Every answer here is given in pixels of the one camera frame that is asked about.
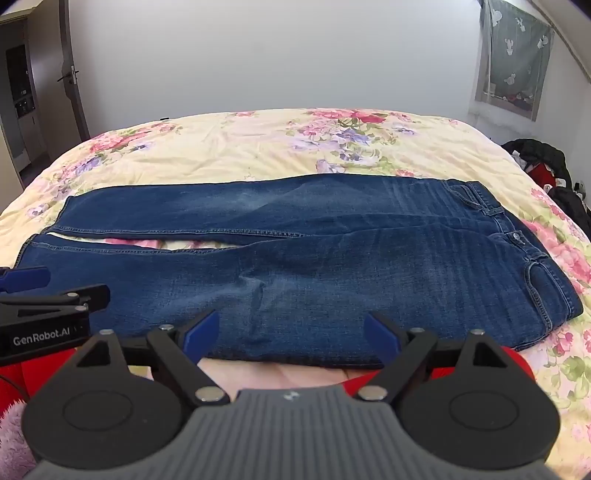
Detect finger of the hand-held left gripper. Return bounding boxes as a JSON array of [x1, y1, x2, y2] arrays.
[[0, 285, 111, 319], [0, 266, 52, 294]]

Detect red garment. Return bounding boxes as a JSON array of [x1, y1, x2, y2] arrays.
[[530, 161, 560, 186]]

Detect floral yellow blanket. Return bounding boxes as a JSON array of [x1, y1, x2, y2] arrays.
[[0, 108, 591, 411]]

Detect red cloth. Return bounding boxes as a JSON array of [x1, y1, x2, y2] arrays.
[[0, 344, 539, 416]]

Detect pile of dark clothes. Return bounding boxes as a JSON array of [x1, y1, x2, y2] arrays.
[[501, 138, 591, 223]]

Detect blue denim pants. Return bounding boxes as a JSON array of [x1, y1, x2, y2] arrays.
[[16, 175, 584, 370]]

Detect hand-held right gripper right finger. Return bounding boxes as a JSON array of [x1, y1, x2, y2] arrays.
[[356, 312, 509, 403]]

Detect brown door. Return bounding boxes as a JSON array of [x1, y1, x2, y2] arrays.
[[59, 0, 91, 142]]

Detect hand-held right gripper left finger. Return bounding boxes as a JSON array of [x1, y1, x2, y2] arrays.
[[74, 309, 232, 408]]

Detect pink fluffy cloth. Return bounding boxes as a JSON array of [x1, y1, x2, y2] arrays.
[[0, 401, 38, 480]]

